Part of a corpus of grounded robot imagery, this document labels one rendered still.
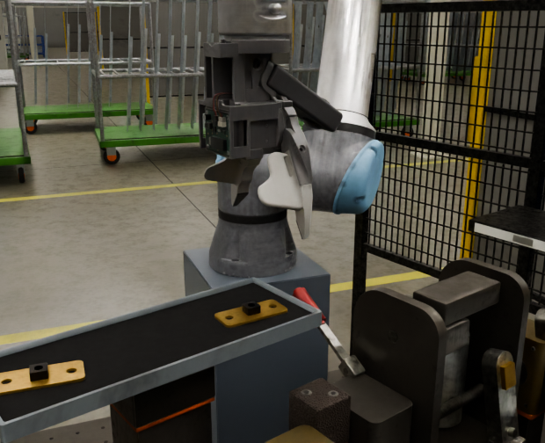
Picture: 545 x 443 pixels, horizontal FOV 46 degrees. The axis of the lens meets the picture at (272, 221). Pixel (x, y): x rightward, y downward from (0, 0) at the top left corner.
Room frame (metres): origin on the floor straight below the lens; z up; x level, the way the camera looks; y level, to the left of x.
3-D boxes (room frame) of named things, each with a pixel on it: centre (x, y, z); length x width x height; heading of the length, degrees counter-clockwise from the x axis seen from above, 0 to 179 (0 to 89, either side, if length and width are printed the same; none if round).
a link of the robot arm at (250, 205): (1.03, 0.03, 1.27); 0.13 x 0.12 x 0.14; 70
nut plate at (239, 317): (0.70, 0.03, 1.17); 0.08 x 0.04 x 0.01; 122
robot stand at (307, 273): (1.03, 0.03, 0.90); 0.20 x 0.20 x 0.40; 21
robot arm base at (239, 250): (1.03, 0.03, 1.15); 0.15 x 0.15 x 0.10
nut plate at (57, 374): (0.55, 0.23, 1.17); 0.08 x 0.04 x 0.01; 110
